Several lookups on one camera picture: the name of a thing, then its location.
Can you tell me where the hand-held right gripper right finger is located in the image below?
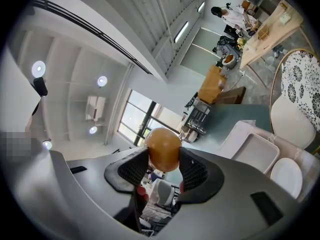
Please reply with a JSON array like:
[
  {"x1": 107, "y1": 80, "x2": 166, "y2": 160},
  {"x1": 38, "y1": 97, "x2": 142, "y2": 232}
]
[{"x1": 156, "y1": 146, "x2": 310, "y2": 240}]

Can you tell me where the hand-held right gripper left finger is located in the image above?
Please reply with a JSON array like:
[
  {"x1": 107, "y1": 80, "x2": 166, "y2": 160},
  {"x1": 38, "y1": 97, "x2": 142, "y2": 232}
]
[{"x1": 13, "y1": 146, "x2": 151, "y2": 236}]

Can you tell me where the white round plate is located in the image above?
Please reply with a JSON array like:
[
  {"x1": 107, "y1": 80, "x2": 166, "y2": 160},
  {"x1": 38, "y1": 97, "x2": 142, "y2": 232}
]
[{"x1": 270, "y1": 157, "x2": 304, "y2": 200}]

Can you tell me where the round brown food bun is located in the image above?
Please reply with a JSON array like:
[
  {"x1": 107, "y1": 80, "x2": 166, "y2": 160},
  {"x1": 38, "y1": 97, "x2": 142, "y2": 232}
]
[{"x1": 144, "y1": 127, "x2": 183, "y2": 173}]

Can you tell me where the white rectangular tray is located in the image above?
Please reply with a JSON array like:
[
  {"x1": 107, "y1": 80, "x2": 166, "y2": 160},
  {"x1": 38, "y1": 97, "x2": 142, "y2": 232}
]
[{"x1": 230, "y1": 132, "x2": 281, "y2": 175}]

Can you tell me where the grey office chair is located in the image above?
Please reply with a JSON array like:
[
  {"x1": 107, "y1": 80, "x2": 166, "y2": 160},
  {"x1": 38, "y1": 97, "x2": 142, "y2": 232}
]
[{"x1": 152, "y1": 178, "x2": 176, "y2": 208}]

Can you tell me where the pale pink tablecloth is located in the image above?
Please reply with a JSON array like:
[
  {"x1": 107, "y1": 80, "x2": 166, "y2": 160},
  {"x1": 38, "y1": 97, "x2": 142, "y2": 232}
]
[{"x1": 216, "y1": 119, "x2": 320, "y2": 203}]

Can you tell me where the teal floor mat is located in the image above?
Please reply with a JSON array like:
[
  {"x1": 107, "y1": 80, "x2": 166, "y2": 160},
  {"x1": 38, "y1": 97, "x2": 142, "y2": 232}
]
[{"x1": 199, "y1": 103, "x2": 274, "y2": 155}]

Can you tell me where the white ceiling air conditioner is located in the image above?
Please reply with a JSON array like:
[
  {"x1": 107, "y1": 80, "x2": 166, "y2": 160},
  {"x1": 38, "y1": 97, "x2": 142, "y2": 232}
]
[{"x1": 85, "y1": 95, "x2": 107, "y2": 122}]

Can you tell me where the black-framed window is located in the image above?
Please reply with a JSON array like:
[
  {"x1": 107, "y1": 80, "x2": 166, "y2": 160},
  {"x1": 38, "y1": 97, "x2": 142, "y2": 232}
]
[{"x1": 116, "y1": 88, "x2": 181, "y2": 148}]

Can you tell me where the dark wooden crate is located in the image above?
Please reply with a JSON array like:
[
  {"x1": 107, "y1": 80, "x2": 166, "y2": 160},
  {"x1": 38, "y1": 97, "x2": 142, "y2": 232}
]
[{"x1": 219, "y1": 86, "x2": 247, "y2": 105}]

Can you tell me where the floral gold-framed chair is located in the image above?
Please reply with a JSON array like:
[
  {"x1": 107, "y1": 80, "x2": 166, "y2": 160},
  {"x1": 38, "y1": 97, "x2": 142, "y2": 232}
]
[{"x1": 269, "y1": 48, "x2": 320, "y2": 150}]

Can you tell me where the brown cardboard box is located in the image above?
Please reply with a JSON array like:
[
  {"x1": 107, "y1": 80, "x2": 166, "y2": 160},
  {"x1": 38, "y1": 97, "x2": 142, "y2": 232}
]
[{"x1": 197, "y1": 64, "x2": 227, "y2": 105}]

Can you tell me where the black oval device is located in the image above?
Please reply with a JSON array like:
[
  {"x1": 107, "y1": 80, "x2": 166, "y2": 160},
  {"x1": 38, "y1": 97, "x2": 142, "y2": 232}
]
[{"x1": 33, "y1": 77, "x2": 49, "y2": 98}]

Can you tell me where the round bin with orange contents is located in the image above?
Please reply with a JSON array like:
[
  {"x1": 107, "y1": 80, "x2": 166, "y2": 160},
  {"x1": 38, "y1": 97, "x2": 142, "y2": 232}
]
[{"x1": 221, "y1": 53, "x2": 238, "y2": 69}]

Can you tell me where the black equipment stand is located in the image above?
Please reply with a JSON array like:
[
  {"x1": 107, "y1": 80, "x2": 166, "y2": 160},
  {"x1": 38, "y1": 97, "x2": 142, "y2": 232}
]
[{"x1": 212, "y1": 34, "x2": 239, "y2": 55}]

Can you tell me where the long light wooden table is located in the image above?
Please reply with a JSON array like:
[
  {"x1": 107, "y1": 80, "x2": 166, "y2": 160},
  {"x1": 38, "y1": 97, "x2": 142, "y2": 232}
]
[{"x1": 239, "y1": 0, "x2": 305, "y2": 70}]

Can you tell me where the long linear ceiling light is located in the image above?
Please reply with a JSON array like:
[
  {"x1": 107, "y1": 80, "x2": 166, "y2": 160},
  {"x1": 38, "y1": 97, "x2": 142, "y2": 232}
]
[{"x1": 173, "y1": 20, "x2": 189, "y2": 44}]

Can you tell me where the small white box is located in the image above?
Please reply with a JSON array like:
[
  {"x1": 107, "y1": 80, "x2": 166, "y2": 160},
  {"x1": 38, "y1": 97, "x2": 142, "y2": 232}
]
[{"x1": 279, "y1": 12, "x2": 292, "y2": 25}]

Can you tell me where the metal wire rack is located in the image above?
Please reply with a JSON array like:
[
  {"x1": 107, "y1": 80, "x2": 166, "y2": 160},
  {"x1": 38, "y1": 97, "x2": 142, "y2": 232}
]
[{"x1": 185, "y1": 103, "x2": 211, "y2": 136}]

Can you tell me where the black ceiling track rail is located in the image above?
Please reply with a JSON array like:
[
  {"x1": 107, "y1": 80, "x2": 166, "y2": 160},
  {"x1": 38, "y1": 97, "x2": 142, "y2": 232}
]
[{"x1": 31, "y1": 0, "x2": 154, "y2": 76}]

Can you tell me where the gold wire basket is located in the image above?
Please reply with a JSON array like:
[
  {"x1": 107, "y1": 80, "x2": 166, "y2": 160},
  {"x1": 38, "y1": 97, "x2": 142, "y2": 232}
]
[{"x1": 257, "y1": 24, "x2": 273, "y2": 40}]

